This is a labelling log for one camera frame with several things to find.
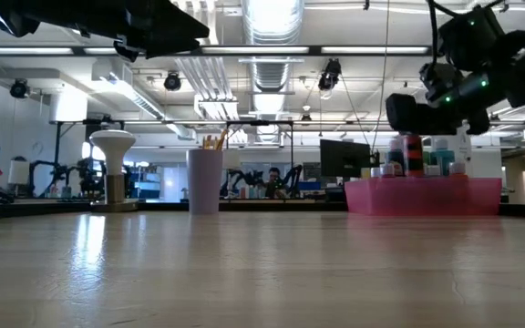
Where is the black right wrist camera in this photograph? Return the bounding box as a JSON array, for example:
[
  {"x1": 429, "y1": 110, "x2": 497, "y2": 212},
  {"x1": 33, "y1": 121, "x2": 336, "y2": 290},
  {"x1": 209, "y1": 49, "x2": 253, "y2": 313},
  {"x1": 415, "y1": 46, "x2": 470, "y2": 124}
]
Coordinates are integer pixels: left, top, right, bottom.
[{"x1": 419, "y1": 62, "x2": 465, "y2": 105}]

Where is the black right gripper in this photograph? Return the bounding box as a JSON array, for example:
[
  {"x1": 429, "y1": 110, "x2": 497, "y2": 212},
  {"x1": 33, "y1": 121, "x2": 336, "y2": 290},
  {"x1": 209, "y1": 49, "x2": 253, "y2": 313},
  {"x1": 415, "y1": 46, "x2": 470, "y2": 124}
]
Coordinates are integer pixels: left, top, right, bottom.
[{"x1": 386, "y1": 93, "x2": 463, "y2": 137}]

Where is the black overhead rig beam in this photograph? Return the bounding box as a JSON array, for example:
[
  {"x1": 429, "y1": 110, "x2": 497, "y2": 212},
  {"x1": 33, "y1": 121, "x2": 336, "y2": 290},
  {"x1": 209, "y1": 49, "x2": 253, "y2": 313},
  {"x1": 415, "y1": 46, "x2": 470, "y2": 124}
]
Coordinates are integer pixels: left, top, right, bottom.
[{"x1": 0, "y1": 44, "x2": 432, "y2": 58}]

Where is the black overhead camera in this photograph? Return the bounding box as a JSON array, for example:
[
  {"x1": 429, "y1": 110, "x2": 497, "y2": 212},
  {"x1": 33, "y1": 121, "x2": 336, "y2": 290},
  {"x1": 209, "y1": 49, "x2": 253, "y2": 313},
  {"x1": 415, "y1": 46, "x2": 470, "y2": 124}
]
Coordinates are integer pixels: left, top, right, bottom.
[{"x1": 317, "y1": 57, "x2": 343, "y2": 91}]

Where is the thin hanging cable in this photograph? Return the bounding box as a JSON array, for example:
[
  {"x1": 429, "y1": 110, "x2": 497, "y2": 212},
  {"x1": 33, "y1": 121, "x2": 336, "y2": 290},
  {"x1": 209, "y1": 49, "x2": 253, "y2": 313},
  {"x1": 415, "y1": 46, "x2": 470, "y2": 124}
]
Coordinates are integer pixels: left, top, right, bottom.
[{"x1": 370, "y1": 0, "x2": 391, "y2": 152}]

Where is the silver ventilation duct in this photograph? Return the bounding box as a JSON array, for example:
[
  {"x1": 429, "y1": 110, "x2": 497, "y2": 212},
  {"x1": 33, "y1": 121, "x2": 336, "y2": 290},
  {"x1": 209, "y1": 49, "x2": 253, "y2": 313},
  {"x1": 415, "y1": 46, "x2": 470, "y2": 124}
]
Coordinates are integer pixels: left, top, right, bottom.
[{"x1": 242, "y1": 0, "x2": 307, "y2": 92}]

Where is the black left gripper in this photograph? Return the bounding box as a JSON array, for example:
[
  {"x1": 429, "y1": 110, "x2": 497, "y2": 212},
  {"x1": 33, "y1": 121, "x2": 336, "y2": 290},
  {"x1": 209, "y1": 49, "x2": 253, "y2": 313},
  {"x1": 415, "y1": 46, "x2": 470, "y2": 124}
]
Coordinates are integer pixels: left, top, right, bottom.
[{"x1": 79, "y1": 0, "x2": 211, "y2": 63}]

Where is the black background rig frame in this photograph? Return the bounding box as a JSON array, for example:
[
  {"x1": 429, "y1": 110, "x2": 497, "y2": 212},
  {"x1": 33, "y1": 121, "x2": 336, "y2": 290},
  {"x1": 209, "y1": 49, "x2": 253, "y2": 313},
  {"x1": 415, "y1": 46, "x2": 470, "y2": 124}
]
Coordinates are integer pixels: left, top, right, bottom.
[{"x1": 50, "y1": 118, "x2": 400, "y2": 174}]

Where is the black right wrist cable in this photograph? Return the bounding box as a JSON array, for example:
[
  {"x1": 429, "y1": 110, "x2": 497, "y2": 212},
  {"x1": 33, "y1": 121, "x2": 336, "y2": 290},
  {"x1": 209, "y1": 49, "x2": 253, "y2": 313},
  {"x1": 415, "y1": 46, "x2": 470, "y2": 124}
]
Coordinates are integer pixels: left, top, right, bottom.
[{"x1": 426, "y1": 0, "x2": 459, "y2": 69}]

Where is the pink plastic bin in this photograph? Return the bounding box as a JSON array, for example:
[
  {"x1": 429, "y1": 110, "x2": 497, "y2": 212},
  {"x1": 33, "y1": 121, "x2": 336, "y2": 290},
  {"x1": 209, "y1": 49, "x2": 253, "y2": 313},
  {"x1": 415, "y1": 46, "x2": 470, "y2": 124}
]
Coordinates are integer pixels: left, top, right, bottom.
[{"x1": 344, "y1": 177, "x2": 503, "y2": 217}]

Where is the large teal paint bottle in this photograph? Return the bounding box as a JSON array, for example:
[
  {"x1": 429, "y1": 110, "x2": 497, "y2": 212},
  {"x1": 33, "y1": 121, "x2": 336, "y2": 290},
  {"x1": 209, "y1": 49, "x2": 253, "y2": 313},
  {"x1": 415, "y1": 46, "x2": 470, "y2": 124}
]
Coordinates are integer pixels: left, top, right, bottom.
[{"x1": 428, "y1": 138, "x2": 457, "y2": 177}]

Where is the white dome lamp brass base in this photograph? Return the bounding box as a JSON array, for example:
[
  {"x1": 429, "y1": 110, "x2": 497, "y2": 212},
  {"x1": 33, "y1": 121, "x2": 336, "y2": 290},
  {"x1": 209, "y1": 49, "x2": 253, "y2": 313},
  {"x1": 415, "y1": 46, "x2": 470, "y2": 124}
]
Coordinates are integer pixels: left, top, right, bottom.
[{"x1": 88, "y1": 129, "x2": 139, "y2": 213}]

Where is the lavender plastic cup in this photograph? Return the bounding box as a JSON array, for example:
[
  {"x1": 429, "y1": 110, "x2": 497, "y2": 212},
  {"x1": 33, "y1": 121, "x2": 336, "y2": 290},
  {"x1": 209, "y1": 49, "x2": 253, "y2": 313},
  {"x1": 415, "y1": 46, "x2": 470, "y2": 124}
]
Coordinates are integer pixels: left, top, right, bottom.
[{"x1": 185, "y1": 148, "x2": 224, "y2": 216}]

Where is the black ceiling spotlight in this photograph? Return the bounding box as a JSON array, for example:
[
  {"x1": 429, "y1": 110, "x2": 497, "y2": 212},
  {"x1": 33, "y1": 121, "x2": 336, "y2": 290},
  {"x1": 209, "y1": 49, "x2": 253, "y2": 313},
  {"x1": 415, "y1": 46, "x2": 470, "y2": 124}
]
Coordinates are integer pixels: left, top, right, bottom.
[
  {"x1": 9, "y1": 77, "x2": 30, "y2": 99},
  {"x1": 163, "y1": 71, "x2": 183, "y2": 92}
]

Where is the person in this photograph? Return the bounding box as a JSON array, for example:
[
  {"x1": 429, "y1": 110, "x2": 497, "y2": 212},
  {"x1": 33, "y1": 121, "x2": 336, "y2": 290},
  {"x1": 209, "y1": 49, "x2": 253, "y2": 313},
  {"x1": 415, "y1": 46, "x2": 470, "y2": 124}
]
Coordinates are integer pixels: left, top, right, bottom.
[{"x1": 264, "y1": 167, "x2": 286, "y2": 200}]

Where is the black monitor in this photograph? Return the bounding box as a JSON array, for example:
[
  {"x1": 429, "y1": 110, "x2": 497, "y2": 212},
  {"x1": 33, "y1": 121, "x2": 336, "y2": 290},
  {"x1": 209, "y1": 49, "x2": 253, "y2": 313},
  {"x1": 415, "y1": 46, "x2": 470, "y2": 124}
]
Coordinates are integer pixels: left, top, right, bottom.
[{"x1": 319, "y1": 138, "x2": 372, "y2": 179}]

